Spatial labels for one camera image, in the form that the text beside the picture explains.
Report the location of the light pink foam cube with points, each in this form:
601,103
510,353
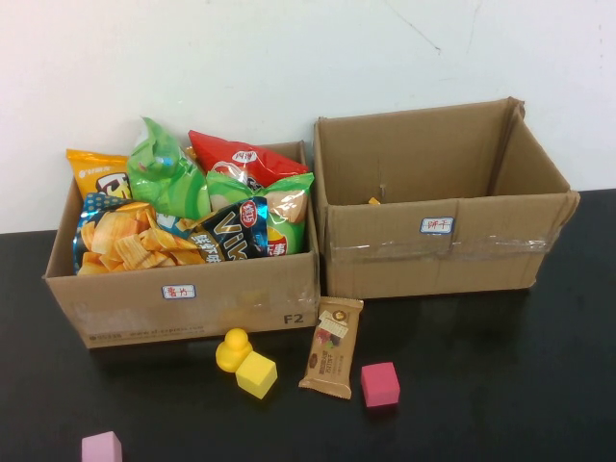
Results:
101,447

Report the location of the red chips bag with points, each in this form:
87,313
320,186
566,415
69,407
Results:
216,151

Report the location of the orange chips bag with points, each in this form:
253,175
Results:
91,168

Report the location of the small yellow snack packet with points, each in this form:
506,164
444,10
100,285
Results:
374,200

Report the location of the tall green snack bag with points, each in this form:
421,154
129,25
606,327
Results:
168,192

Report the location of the cardboard box printed F2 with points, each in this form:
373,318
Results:
144,313

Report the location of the taped brown cardboard box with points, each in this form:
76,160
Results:
385,269

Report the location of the brown snack bar packet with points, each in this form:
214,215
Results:
332,356

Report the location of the blue Vika chips bag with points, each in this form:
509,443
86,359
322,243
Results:
125,240

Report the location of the yellow foam cube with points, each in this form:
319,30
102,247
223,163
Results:
255,375

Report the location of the magenta foam cube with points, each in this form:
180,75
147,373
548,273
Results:
380,385

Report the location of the yellow rubber duck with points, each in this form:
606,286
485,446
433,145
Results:
233,349

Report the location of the green Lay's chips bag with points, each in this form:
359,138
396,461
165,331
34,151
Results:
289,202

